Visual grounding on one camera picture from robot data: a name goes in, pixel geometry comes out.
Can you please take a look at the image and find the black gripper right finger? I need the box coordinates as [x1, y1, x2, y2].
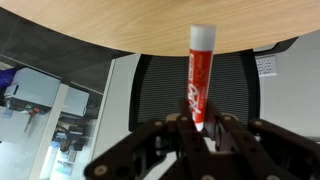
[202, 99, 320, 180]

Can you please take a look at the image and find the white storage cabinet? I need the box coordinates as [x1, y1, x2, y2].
[61, 87, 91, 118]
[2, 67, 63, 112]

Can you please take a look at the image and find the white wall outlet plate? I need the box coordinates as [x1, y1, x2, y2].
[254, 54, 279, 79]

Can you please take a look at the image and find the red marker with white cap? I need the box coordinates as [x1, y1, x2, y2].
[186, 23, 217, 133]

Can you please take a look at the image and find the black mesh chair with armrests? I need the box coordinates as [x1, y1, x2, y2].
[128, 49, 262, 135]

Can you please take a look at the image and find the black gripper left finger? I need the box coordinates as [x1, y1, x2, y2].
[83, 98, 215, 180]

